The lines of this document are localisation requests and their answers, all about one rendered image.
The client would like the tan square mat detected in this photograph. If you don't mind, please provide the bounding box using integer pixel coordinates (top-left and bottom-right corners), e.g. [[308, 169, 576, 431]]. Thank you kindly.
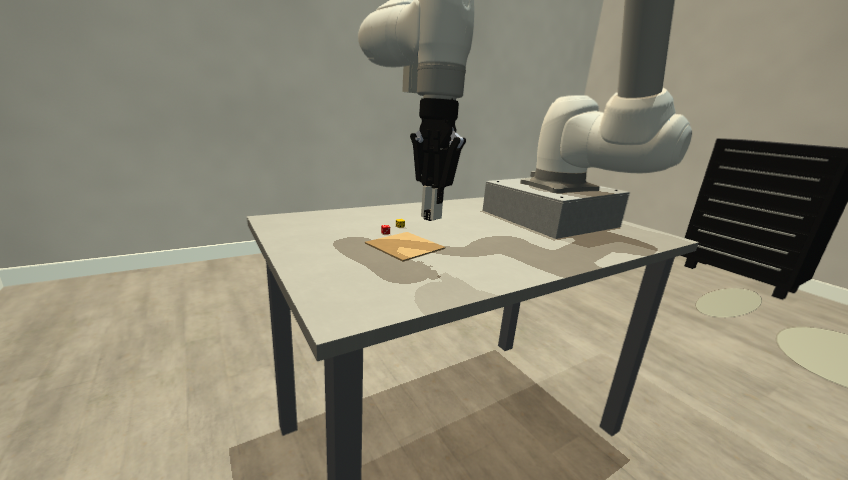
[[365, 232, 445, 261]]

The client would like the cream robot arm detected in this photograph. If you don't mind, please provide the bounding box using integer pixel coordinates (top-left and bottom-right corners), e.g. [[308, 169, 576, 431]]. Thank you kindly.
[[358, 0, 692, 194]]

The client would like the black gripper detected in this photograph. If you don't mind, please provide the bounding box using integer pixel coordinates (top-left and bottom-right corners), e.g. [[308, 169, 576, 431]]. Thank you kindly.
[[410, 98, 466, 220]]

